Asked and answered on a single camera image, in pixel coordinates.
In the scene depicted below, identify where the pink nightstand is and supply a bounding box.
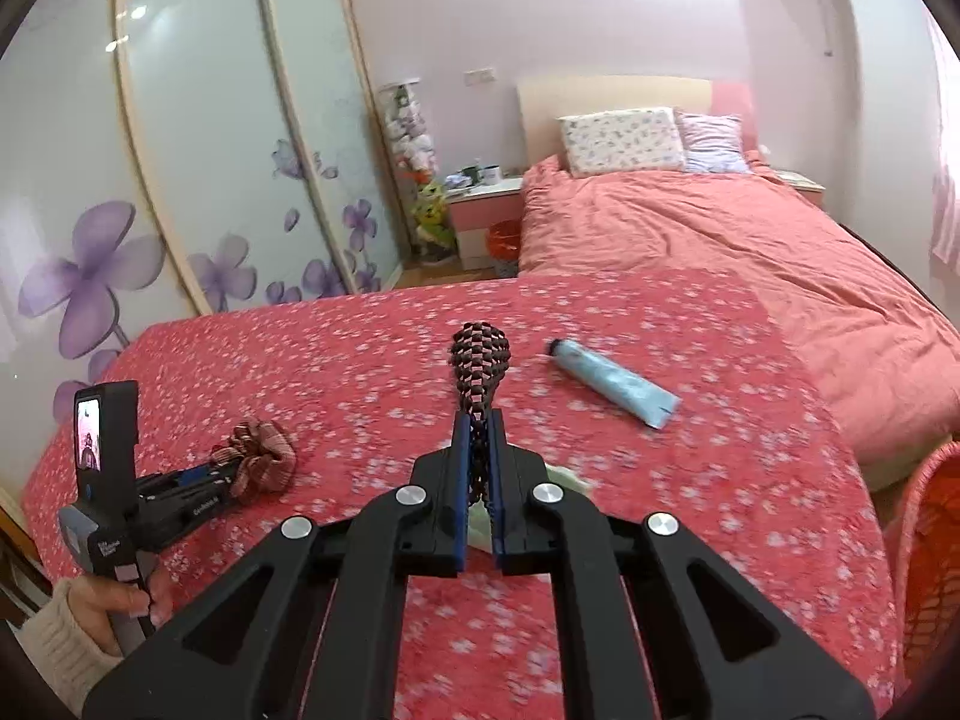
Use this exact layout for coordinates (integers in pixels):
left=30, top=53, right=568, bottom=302
left=446, top=178, right=526, bottom=271

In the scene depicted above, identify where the orange mesh basket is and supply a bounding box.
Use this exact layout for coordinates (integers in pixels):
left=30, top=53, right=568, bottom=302
left=892, top=439, right=960, bottom=683

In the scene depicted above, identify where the cream and pink headboard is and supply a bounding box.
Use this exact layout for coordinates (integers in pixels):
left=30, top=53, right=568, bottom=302
left=516, top=75, right=755, bottom=166

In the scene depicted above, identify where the red floral blanket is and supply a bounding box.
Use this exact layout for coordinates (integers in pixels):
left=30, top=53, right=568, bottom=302
left=21, top=270, right=901, bottom=720

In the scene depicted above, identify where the white bedside table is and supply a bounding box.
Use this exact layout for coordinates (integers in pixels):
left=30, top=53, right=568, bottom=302
left=772, top=169, right=827, bottom=209

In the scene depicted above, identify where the brown scrunchie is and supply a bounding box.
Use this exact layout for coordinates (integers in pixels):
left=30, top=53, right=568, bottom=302
left=210, top=418, right=295, bottom=503

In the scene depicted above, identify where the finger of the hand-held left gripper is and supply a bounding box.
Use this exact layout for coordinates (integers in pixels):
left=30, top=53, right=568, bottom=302
left=148, top=465, right=241, bottom=497
left=145, top=487, right=238, bottom=545

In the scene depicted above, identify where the pink striped pillow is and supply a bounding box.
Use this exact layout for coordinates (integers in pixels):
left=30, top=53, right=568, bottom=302
left=675, top=112, right=753, bottom=175

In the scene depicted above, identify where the green plush toy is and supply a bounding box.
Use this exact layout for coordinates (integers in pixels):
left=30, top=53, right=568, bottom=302
left=415, top=178, right=457, bottom=256

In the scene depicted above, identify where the white floral pillow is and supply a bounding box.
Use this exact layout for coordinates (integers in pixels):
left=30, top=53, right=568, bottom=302
left=559, top=106, right=687, bottom=179

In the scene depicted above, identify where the dark foam net sleeve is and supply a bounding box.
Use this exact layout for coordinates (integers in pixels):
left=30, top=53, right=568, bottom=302
left=448, top=321, right=513, bottom=522

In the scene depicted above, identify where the person's left forearm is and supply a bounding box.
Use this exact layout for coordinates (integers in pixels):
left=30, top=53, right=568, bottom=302
left=15, top=585, right=125, bottom=717

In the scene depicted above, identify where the clear tube of plush toys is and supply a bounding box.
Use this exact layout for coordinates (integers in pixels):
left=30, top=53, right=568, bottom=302
left=379, top=82, right=451, bottom=263

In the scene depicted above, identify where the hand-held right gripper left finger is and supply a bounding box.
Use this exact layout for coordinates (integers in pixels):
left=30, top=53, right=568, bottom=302
left=81, top=412, right=472, bottom=720

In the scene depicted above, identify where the person's left hand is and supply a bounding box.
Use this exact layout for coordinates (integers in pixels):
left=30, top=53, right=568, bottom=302
left=66, top=566, right=173, bottom=657

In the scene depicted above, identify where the salmon duvet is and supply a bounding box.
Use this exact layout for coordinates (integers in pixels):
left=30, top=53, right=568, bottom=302
left=517, top=154, right=960, bottom=466

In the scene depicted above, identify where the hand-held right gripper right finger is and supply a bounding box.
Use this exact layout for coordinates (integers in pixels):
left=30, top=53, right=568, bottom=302
left=486, top=406, right=878, bottom=720

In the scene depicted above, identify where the pale green cloth piece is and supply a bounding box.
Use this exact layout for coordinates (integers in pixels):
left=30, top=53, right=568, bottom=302
left=469, top=465, right=593, bottom=552

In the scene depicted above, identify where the wardrobe with purple flower doors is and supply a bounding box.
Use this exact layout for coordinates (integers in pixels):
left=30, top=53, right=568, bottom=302
left=0, top=0, right=410, bottom=496

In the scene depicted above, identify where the orange waste bin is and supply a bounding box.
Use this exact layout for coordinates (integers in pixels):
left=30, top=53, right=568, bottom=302
left=486, top=220, right=522, bottom=278

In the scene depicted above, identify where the light blue cream tube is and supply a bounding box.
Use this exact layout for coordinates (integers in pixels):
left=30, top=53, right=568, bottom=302
left=546, top=339, right=682, bottom=432

